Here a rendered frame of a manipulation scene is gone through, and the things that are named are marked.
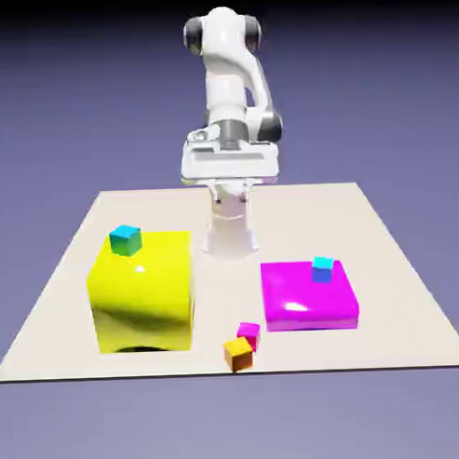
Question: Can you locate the small teal green cube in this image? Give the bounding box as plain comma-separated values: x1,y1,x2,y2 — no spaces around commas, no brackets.
108,223,143,258

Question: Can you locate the large yellow box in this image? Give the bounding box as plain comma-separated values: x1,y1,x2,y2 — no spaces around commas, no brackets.
85,229,198,356

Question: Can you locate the small magenta cube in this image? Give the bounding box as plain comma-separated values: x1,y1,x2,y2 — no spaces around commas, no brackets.
236,320,263,353

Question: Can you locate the small orange cube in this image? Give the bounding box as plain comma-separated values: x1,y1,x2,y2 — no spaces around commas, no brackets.
223,336,255,373

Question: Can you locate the small cyan blue cube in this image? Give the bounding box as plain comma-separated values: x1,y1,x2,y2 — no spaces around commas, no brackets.
311,255,336,284

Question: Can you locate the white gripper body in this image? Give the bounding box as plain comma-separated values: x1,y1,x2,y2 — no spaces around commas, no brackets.
179,137,281,188

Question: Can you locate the large magenta box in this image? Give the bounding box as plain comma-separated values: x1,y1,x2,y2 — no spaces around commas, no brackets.
260,259,360,332

